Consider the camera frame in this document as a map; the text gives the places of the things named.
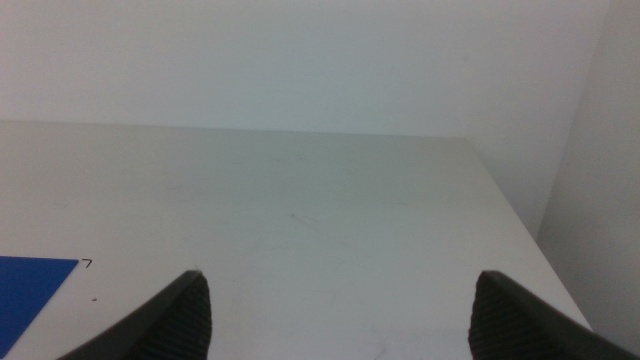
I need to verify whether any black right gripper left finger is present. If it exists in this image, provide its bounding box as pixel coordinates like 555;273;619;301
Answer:
57;269;213;360

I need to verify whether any blue rectangular mat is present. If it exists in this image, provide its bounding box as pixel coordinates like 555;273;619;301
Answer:
0;255;80;357

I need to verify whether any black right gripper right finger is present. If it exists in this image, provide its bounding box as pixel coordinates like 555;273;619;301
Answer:
467;270;640;360

